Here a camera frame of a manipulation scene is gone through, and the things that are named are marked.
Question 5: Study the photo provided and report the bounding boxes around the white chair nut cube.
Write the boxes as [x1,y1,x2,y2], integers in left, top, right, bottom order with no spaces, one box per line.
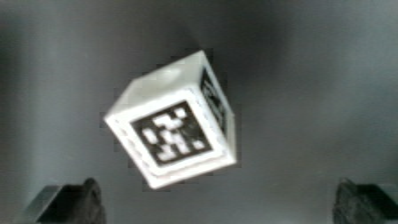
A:
[104,52,238,189]

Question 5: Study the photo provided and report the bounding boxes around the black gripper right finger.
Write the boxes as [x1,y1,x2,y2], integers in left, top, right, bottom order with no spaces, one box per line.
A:
[332,178,398,224]

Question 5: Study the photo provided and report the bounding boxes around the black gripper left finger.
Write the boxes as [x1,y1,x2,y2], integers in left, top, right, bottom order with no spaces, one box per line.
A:
[14,178,106,224]

